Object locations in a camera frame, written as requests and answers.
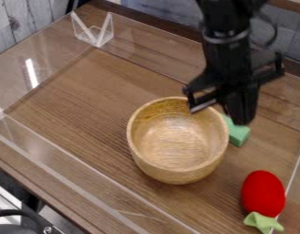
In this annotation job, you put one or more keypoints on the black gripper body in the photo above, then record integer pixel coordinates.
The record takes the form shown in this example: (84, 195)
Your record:
(229, 70)

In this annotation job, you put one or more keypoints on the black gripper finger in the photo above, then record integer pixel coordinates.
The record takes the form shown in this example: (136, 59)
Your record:
(241, 104)

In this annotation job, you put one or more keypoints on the red plush strawberry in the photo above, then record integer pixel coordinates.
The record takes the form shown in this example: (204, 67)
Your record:
(263, 200)

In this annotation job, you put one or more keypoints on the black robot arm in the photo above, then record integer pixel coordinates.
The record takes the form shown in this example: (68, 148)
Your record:
(225, 28)

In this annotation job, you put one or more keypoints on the green foam block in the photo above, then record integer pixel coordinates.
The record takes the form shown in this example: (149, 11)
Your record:
(237, 132)

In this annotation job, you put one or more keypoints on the wooden bowl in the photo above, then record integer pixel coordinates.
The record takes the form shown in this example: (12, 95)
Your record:
(177, 147)

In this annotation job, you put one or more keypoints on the clear acrylic enclosure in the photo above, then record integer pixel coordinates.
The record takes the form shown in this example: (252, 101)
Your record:
(72, 83)

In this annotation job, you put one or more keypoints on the black metal bracket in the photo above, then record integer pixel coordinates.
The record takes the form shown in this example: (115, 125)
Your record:
(29, 224)

